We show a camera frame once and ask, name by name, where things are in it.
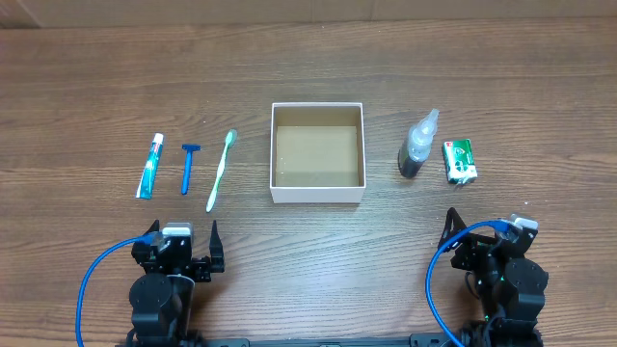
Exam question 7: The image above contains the blue disposable razor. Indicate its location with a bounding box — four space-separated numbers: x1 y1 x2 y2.
180 144 201 195

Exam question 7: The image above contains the clear pump soap bottle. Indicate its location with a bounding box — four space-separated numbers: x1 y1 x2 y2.
397 109 440 178

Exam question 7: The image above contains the green white toothbrush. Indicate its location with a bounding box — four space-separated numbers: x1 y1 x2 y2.
205 129 238 213

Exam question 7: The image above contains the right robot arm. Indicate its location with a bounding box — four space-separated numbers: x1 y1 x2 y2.
425 207 549 346

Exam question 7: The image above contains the teal toothpaste tube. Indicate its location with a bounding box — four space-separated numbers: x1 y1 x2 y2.
135 133 164 200

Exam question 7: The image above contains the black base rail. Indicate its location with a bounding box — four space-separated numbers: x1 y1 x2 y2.
202 333 454 347

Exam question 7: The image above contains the green soap bar packet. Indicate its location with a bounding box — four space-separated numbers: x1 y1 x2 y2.
443 139 478 185

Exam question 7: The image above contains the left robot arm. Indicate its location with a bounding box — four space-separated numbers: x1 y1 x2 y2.
125 221 225 346

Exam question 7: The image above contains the white cardboard box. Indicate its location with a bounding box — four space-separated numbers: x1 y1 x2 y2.
269 102 366 203

